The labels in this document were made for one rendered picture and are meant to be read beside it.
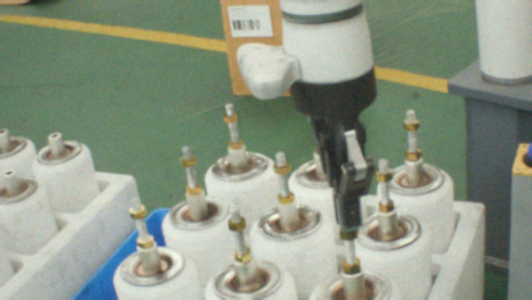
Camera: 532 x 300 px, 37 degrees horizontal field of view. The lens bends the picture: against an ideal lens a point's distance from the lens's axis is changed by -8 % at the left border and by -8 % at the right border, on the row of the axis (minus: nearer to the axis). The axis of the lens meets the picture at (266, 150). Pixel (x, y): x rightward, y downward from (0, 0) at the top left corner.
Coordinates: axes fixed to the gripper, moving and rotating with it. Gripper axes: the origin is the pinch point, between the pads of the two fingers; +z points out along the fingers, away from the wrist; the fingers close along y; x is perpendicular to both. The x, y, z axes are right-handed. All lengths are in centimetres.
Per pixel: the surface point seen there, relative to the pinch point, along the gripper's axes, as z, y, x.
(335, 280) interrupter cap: 9.8, 2.7, 1.3
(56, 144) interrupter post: 8, 50, 30
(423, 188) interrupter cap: 9.9, 16.1, -13.7
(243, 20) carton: 17, 116, -11
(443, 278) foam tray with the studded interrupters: 17.3, 7.3, -12.5
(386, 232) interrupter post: 9.4, 8.5, -6.2
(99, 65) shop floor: 36, 164, 26
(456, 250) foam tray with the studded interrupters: 17.3, 12.1, -16.3
